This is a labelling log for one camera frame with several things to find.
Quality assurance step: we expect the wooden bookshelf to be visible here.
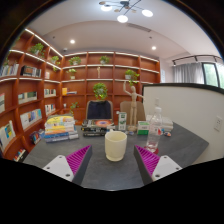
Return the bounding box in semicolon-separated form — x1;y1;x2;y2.
0;30;160;160

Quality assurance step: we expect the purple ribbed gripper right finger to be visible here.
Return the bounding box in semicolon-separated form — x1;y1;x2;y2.
134;145;181;185

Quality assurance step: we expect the clear plastic water bottle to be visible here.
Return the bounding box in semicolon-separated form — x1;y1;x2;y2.
146;107;162;152

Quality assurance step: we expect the hanging green potted plant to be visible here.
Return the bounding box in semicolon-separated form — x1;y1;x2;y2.
93;83;108;100

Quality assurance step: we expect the green white small box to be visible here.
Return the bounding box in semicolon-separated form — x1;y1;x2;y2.
137;121;149;135

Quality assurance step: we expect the brown cardboard board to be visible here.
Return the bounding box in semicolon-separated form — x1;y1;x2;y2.
120;101;145;124

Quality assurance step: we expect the wooden artist mannequin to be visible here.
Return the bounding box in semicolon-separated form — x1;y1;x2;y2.
123;83;145;132

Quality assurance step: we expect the black office chair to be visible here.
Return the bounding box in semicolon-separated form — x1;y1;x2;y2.
86;101;112;119

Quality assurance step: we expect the colourful book stack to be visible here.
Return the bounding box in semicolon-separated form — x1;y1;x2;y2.
44;114;79;143

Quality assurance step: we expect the grey curtain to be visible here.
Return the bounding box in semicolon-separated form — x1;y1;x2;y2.
173;62;204;84

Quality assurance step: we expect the cream plastic cup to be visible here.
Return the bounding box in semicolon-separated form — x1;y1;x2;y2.
105;131;127;162

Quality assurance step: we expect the green white carton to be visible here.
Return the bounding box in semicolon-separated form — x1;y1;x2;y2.
118;112;127;131

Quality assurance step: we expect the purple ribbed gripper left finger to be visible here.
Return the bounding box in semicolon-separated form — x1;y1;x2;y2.
44;145;92;185

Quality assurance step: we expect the ceiling lamp with bulbs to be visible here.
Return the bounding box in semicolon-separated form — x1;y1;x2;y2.
99;0;153;23

